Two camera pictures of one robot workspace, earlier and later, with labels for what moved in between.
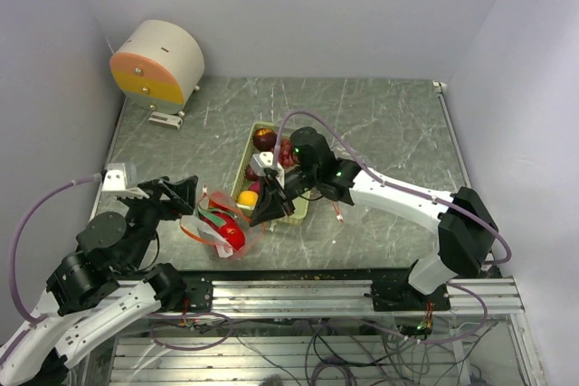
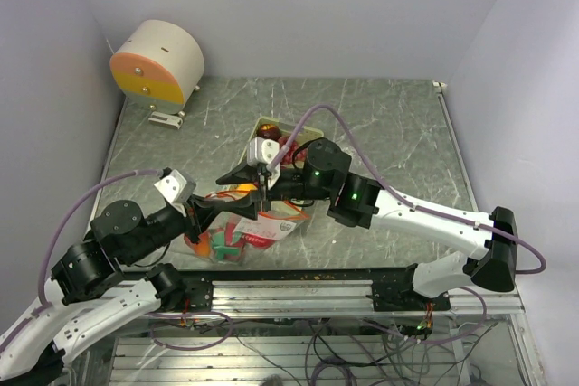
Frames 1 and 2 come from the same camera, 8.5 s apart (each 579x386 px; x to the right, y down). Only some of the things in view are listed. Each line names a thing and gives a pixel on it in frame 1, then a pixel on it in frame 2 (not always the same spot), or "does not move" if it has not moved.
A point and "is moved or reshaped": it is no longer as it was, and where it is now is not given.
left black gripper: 182,193 to 197,217
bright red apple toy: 231,231 to 255,240
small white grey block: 166,119 does not move
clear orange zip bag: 223,226 is moved or reshaped
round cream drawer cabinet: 158,65 does not move
